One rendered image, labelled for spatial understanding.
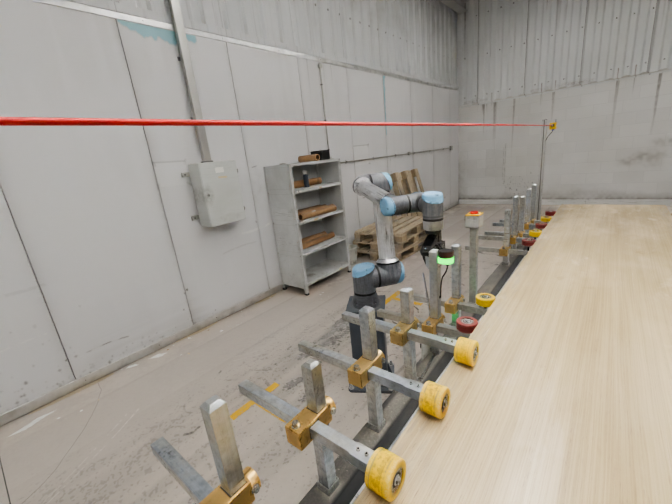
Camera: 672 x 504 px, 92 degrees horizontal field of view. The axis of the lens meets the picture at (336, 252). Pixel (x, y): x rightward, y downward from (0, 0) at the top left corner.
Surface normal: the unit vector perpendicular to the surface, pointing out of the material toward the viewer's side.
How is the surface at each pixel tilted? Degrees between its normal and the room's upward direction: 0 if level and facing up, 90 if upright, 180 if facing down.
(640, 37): 90
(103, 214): 90
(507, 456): 0
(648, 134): 90
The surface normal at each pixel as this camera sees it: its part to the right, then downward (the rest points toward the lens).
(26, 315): 0.77, 0.10
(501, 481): -0.11, -0.95
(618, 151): -0.63, 0.28
